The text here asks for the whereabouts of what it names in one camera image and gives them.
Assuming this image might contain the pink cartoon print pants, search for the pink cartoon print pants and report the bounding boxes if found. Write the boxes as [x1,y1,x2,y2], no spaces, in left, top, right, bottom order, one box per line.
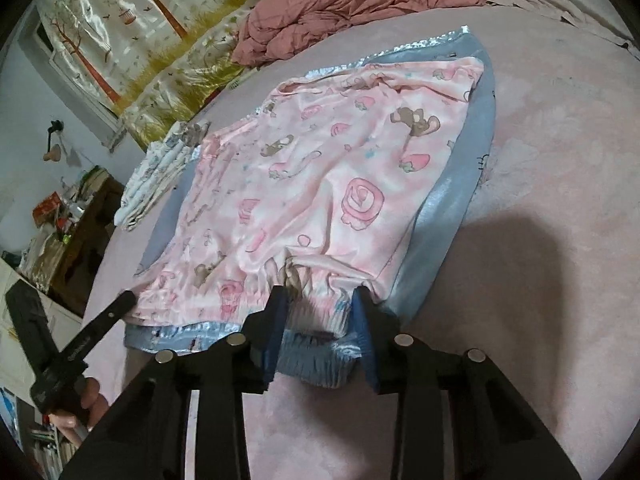
[128,56,485,336]

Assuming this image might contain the person's left hand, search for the person's left hand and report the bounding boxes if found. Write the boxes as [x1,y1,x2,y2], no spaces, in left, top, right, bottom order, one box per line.
[49,377,110,448]

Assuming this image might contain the dark wooden desk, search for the dark wooden desk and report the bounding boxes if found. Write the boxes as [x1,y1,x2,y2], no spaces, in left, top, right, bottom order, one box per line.
[47,170,124,318]

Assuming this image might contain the clutter pile on desk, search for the clutter pile on desk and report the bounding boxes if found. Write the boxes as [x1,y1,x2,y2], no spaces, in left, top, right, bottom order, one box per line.
[18,167,113,295]

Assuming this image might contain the pink bed sheet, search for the pink bed sheet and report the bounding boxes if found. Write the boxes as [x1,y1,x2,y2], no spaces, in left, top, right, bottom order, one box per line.
[79,4,640,480]

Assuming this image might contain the folded white patterned clothes stack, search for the folded white patterned clothes stack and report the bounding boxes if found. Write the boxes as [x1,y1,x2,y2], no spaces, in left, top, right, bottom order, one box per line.
[114,120,210,231]

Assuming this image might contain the tree print curtain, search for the tree print curtain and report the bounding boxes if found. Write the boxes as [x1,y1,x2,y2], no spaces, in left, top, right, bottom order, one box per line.
[35,0,258,148]

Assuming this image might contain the wall mounted pink lamp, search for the wall mounted pink lamp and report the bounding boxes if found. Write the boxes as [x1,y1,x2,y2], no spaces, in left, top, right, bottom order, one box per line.
[41,119,66,164]

